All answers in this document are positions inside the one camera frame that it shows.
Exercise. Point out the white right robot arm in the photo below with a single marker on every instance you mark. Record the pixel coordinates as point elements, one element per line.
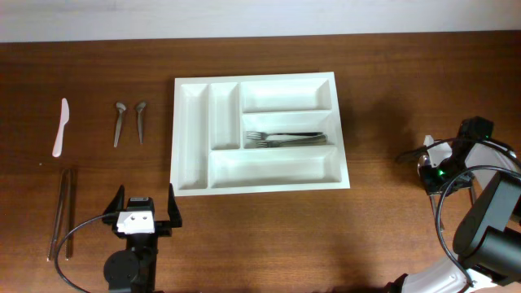
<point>485,251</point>

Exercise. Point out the metal fork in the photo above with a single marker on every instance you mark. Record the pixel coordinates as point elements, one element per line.
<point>309,139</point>
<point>254,135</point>
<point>254,145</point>

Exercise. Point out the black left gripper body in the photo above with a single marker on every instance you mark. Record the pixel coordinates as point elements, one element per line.
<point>161,227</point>

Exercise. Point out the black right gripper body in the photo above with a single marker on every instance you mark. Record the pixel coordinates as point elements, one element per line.
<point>438,185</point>

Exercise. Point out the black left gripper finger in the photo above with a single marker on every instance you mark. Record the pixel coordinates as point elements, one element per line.
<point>175,217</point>
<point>116,206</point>

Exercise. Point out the pink plastic knife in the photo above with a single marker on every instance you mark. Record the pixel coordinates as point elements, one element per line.
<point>64,119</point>

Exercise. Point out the metal chopstick left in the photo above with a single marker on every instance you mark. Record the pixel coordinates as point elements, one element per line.
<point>63,186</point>

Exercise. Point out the white cutlery tray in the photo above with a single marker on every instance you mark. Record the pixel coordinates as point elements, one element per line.
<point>211,116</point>

